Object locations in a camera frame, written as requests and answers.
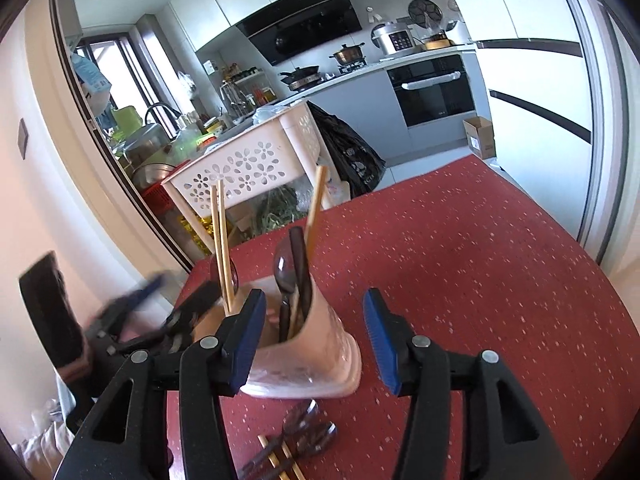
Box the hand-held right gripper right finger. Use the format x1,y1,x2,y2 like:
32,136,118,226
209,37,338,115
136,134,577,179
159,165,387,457
362,287,571,480

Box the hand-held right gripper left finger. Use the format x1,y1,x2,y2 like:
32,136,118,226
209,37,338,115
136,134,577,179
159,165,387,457
52,288,267,480

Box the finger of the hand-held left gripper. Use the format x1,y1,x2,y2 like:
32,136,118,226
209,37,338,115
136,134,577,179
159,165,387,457
131,271,173,311
165,281,223,333

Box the white plastic utensil holder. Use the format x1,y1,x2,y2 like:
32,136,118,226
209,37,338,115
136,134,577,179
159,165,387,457
192,280,362,400

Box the dark spoons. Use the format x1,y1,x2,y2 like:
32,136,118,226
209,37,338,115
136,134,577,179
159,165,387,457
272,237,301,344

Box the black spoons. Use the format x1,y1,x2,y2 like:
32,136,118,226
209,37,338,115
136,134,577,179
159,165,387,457
272,398,320,442

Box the black-handled kitchen utensil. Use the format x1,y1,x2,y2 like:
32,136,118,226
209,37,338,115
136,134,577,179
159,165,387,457
288,226,312,327

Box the utensils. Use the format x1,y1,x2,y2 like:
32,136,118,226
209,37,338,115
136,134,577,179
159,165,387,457
240,421,339,479

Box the patterned-tip wooden chopstick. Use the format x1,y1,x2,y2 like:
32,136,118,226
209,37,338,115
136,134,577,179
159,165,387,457
290,164,330,329

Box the gold foil package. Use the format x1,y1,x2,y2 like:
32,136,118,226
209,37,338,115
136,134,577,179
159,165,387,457
174,214,217,259

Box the red plastic basket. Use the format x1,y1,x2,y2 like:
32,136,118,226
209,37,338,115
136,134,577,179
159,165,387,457
139,182,177,211

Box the bag of green vegetables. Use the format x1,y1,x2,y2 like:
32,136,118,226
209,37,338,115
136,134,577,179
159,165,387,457
252,185,312,235

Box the steel pot with lid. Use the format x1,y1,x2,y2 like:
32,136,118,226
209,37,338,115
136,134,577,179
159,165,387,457
122,122,174,184

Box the white flower-cutout storage cart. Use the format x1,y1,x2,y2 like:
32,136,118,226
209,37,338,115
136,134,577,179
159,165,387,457
160,99,334,262

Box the green plastic container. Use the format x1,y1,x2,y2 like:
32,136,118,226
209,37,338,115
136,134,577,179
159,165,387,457
112,104,144,134

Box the dark kitchen faucet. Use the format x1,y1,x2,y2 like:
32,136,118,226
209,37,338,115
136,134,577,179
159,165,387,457
144,102,181,141

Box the black printed plastic bag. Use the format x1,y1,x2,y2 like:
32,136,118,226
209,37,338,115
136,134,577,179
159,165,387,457
307,101,387,199

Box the blue and white carton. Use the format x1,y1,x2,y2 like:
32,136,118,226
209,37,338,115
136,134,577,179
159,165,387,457
72,52,112,106

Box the spice rack with bottles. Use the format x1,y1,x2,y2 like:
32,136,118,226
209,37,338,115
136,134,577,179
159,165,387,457
219,63,277,111

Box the open cardboard box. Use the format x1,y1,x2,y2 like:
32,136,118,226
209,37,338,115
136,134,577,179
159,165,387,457
462,115,496,159

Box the brown framed window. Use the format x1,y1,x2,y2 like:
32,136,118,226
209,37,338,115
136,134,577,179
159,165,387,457
74,14,202,127

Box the grey kitchen counter cabinet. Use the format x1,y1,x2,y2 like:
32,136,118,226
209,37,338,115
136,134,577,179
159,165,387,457
215,42,494,177

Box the black built-in oven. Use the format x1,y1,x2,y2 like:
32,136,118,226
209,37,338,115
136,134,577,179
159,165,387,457
385,54,476,129

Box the black wok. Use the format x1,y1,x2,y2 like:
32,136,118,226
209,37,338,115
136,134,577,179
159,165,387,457
278,65,321,87

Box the white refrigerator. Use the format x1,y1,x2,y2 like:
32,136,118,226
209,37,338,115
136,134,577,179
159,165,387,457
432,0,597,232

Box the steel cooking pot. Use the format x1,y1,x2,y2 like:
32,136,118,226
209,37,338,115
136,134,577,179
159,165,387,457
328,43,366,67

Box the white upper kitchen cabinets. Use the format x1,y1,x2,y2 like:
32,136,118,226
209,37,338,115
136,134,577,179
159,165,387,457
167,0,353,54

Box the black range hood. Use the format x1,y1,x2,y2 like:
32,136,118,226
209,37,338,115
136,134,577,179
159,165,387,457
234,0,364,67

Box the silver rice cooker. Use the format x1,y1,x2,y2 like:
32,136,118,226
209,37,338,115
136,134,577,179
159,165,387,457
370,19,416,56

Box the white kitchen appliance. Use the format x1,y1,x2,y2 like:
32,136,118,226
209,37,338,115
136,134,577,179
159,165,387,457
443,19,474,46

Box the round dark molded pan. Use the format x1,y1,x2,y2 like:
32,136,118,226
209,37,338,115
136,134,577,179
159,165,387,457
407,0,444,30

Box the beige sliding door frame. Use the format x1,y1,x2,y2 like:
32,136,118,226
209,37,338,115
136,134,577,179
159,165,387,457
47,0,199,274

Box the white door frame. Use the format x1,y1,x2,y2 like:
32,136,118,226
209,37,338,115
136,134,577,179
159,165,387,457
547,0,634,274

